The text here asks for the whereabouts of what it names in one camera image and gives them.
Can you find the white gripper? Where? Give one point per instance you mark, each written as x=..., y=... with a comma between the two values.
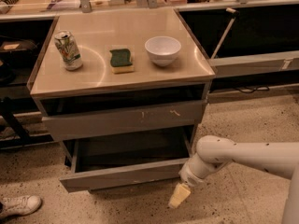
x=189, y=176

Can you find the grey drawer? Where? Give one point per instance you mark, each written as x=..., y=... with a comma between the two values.
x=124, y=120
x=124, y=171

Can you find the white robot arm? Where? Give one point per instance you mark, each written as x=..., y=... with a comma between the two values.
x=212, y=153

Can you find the grey drawer cabinet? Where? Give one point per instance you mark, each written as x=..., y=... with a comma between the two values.
x=122, y=87

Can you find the grey top drawer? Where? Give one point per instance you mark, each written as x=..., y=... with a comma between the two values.
x=124, y=120

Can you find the white bowl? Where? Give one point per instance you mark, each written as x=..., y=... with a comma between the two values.
x=162, y=50

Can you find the green yellow sponge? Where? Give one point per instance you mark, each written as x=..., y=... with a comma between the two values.
x=121, y=61

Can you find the white sneaker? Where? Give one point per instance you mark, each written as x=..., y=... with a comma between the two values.
x=19, y=206

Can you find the grey low shelf beam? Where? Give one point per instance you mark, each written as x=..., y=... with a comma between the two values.
x=255, y=64

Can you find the printed soda can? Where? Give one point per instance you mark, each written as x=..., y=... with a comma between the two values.
x=67, y=46

